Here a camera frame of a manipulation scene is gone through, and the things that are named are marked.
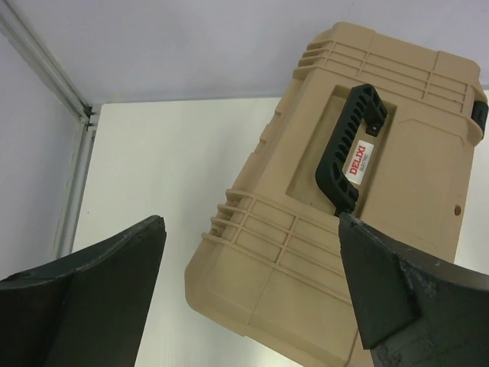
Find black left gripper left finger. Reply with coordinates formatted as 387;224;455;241
1;216;167;366

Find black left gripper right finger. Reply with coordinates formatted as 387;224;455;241
338;213;488;366

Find tan plastic tool box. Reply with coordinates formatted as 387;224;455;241
184;22;487;366

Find aluminium frame post left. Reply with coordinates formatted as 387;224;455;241
1;1;96;265

